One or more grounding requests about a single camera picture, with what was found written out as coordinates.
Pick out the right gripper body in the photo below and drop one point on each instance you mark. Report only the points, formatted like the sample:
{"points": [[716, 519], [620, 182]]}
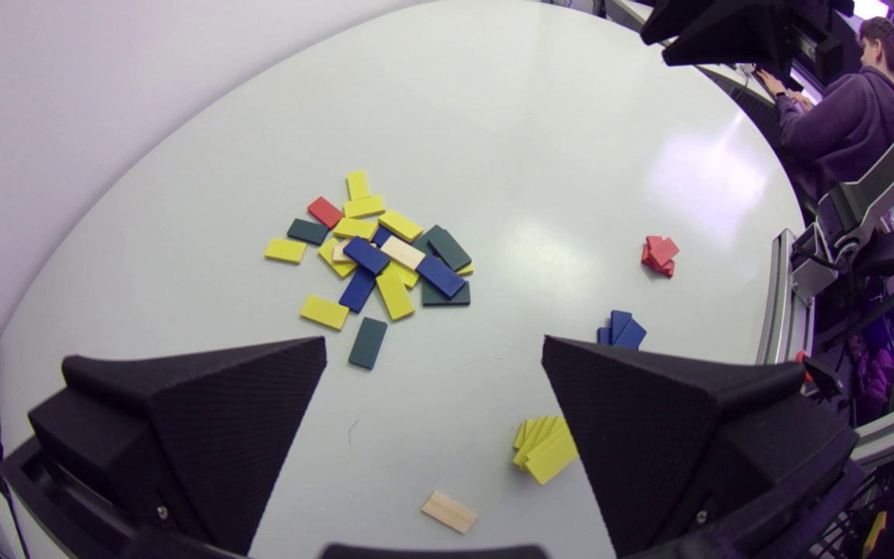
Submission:
{"points": [[726, 31]]}

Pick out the yellow wooden block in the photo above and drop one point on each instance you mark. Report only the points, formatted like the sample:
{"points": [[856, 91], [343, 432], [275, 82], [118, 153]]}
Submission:
{"points": [[400, 225], [285, 250], [358, 185], [465, 269], [552, 460], [408, 276], [324, 312], [364, 206], [336, 265], [395, 296], [355, 228]]}

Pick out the dark green wooden block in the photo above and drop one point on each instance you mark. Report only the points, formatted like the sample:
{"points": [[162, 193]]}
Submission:
{"points": [[307, 230], [368, 342], [435, 300], [422, 241], [449, 248]]}

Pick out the natural wooden block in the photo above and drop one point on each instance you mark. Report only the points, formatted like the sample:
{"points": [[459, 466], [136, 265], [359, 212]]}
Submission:
{"points": [[449, 512], [403, 252], [339, 251]]}

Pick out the pile of red wooden blocks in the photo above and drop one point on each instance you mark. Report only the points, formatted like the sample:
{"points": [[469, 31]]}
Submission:
{"points": [[666, 272]]}

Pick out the red wooden block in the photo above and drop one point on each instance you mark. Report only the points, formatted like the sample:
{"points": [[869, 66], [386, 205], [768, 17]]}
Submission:
{"points": [[325, 211], [662, 250]]}

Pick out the blue wooden block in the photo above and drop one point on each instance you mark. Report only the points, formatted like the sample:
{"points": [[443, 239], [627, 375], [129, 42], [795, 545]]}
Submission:
{"points": [[631, 335], [379, 235], [366, 255], [357, 289], [441, 276]]}

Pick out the pile of blue wooden blocks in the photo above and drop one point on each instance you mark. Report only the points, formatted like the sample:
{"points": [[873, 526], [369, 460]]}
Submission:
{"points": [[618, 320]]}

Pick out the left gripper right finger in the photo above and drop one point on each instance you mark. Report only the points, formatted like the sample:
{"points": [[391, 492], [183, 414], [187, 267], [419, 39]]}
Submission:
{"points": [[649, 435]]}

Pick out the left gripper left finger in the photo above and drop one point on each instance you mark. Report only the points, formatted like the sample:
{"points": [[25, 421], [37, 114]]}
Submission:
{"points": [[206, 435]]}

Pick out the person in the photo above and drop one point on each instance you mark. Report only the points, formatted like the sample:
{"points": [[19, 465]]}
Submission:
{"points": [[843, 124]]}

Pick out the pile of yellow wooden blocks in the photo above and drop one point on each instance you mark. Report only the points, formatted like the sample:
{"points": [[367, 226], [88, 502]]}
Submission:
{"points": [[531, 436]]}

